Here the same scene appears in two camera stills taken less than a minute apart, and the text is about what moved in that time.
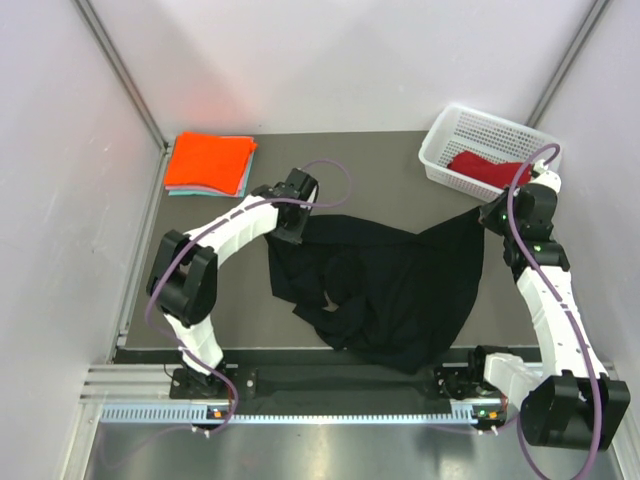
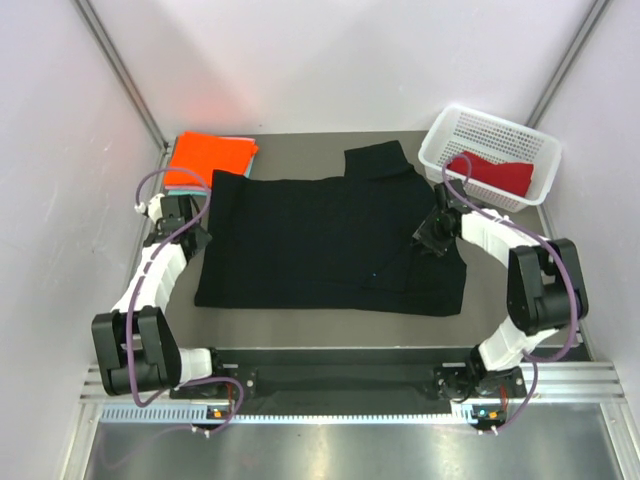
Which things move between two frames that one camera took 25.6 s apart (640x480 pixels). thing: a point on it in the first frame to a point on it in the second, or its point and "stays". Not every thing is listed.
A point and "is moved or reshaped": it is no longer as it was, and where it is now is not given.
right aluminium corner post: x=567 y=62 stays
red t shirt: x=488 y=170 stays
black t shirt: x=409 y=297 is moved or reshaped
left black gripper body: x=293 y=232 to x=202 y=239
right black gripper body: x=496 y=216 to x=432 y=235
